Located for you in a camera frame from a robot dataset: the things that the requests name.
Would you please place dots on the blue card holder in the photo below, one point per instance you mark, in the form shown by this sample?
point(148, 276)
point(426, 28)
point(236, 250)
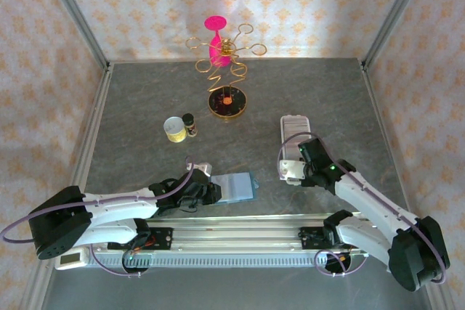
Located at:
point(238, 186)

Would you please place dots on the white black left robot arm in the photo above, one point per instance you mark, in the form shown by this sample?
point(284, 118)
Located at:
point(120, 210)

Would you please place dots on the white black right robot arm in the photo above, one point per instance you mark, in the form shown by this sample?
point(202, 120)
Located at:
point(367, 203)

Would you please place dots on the clear plastic card tray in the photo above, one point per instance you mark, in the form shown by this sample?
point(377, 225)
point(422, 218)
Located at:
point(295, 126)

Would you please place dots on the yellow tin can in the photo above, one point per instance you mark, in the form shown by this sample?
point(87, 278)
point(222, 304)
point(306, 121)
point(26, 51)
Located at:
point(175, 132)

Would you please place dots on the small black-capped spice bottle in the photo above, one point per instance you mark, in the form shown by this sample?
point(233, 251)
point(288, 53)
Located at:
point(190, 125)

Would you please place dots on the white digital timer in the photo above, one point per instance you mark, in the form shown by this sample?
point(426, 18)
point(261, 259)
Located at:
point(70, 260)

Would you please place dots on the pink wine glass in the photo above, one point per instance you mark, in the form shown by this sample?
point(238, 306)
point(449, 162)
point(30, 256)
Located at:
point(215, 23)

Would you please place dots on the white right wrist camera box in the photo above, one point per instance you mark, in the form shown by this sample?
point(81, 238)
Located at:
point(292, 171)

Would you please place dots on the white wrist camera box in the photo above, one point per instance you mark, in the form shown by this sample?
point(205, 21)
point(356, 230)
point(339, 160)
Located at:
point(292, 171)
point(202, 169)

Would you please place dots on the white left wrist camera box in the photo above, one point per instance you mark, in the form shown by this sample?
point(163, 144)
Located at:
point(202, 169)

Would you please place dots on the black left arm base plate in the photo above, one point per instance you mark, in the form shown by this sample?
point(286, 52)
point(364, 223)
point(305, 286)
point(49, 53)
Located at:
point(160, 239)

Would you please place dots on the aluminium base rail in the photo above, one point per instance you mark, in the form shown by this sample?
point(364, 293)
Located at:
point(236, 232)

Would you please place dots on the aluminium table edge rail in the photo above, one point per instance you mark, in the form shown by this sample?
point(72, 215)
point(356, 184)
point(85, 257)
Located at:
point(387, 143)
point(91, 128)

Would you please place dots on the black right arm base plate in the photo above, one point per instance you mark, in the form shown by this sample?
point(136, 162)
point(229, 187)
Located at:
point(312, 239)

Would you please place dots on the aluminium frame corner post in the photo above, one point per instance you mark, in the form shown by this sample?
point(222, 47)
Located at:
point(397, 12)
point(74, 12)

